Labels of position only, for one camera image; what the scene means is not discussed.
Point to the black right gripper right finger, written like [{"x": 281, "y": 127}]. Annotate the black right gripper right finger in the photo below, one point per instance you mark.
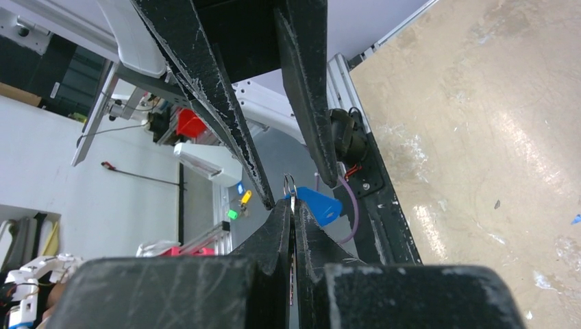
[{"x": 336, "y": 290}]

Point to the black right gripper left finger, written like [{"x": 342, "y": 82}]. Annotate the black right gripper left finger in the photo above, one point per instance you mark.
[{"x": 248, "y": 288}]

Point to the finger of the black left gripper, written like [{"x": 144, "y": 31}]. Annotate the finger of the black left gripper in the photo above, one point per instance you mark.
[
  {"x": 301, "y": 28},
  {"x": 179, "y": 32}
]

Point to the blue plastic key tag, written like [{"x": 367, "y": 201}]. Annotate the blue plastic key tag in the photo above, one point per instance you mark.
[{"x": 325, "y": 209}]

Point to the silver metal keyring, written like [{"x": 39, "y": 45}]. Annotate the silver metal keyring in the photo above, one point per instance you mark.
[{"x": 289, "y": 187}]

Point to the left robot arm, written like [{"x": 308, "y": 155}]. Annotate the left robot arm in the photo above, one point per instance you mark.
[{"x": 242, "y": 34}]

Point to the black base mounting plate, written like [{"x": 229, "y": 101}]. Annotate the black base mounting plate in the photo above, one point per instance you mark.
[{"x": 369, "y": 199}]

